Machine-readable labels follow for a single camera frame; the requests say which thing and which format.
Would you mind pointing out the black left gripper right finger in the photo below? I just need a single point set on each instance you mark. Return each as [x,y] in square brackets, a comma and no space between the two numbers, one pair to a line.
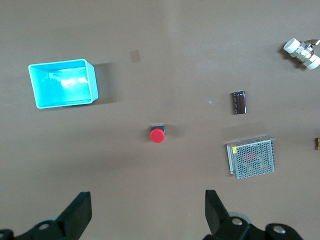
[217,220]

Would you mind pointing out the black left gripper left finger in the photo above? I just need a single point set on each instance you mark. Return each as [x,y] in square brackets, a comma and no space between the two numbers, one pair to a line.
[75,217]

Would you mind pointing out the red push button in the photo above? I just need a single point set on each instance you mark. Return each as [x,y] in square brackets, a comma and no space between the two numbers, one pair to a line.
[157,135]

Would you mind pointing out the metal mesh power supply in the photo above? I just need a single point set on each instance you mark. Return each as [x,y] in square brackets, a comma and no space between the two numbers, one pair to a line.
[252,158]

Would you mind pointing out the dark brown cylindrical capacitor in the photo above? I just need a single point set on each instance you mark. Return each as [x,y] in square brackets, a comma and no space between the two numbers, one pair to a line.
[240,103]

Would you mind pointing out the cyan plastic box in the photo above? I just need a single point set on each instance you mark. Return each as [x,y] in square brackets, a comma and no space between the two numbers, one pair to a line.
[62,87]

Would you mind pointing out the clear tape patch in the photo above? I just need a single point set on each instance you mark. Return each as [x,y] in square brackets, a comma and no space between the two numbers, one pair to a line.
[135,55]

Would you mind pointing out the silver valve with white ends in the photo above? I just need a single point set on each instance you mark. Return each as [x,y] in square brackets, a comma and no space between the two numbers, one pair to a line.
[301,52]

